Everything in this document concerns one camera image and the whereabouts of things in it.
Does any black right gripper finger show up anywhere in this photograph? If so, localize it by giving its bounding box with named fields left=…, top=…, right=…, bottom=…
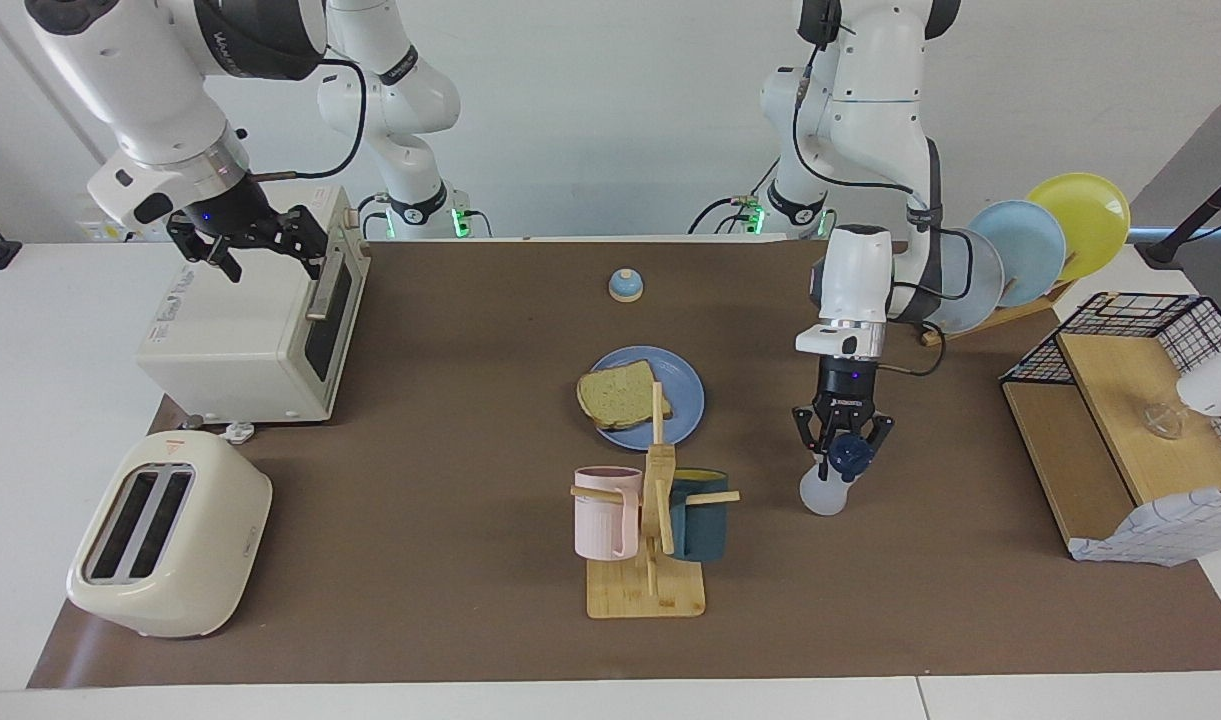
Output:
left=255, top=205, right=331, bottom=281
left=167, top=215, right=243, bottom=284

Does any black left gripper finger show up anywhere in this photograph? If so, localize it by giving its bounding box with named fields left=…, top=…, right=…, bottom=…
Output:
left=860, top=410, right=896, bottom=463
left=792, top=400, right=833, bottom=469

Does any translucent squeeze bottle navy cap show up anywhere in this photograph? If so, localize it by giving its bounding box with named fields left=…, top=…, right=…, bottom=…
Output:
left=800, top=432, right=876, bottom=517

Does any toasted bread slice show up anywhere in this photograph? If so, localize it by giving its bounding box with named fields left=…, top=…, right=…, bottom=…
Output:
left=576, top=360, right=673, bottom=431

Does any periwinkle blue dinner plate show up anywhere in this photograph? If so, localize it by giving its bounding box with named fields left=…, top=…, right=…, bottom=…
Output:
left=583, top=345, right=706, bottom=451

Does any pale grey plate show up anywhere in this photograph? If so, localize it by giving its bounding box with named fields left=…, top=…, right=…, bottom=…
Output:
left=920, top=228, right=1005, bottom=334

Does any wooden plate rack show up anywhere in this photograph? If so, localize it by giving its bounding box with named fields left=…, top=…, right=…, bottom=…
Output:
left=920, top=278, right=1076, bottom=347

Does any light blue plate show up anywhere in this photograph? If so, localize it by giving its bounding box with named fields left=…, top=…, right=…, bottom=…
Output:
left=970, top=200, right=1067, bottom=308

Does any yellow plate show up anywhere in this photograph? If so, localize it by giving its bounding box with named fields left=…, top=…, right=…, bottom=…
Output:
left=1026, top=173, right=1131, bottom=282

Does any white toaster oven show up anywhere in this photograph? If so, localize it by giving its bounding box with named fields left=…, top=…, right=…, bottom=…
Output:
left=135, top=185, right=371, bottom=424

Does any dark teal mug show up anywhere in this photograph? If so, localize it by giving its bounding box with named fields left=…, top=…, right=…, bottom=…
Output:
left=667, top=468, right=729, bottom=563

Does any pink ribbed mug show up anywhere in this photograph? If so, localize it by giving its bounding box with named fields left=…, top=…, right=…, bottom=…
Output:
left=573, top=466, right=643, bottom=561

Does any wooden mug tree stand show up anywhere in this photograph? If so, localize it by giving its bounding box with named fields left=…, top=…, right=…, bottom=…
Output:
left=570, top=382, right=741, bottom=619

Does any small clear glass piece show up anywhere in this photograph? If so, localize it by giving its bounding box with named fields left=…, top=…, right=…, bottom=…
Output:
left=1142, top=400, right=1186, bottom=441

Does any white checkered cloth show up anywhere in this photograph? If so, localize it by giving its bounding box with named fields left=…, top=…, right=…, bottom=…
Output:
left=1068, top=487, right=1221, bottom=568

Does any brown table mat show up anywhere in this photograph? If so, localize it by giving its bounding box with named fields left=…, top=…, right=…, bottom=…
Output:
left=28, top=240, right=1221, bottom=689

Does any cream two-slot toaster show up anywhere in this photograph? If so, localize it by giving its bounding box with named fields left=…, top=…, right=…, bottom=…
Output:
left=66, top=430, right=273, bottom=639

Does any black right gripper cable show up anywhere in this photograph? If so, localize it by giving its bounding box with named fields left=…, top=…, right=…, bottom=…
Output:
left=250, top=55, right=371, bottom=183

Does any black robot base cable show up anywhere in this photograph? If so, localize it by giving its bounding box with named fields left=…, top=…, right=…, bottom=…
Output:
left=355, top=193, right=493, bottom=241
left=688, top=170, right=776, bottom=236

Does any wooden shelf with wire frame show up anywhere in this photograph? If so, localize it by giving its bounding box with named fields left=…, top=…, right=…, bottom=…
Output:
left=1000, top=292, right=1221, bottom=561

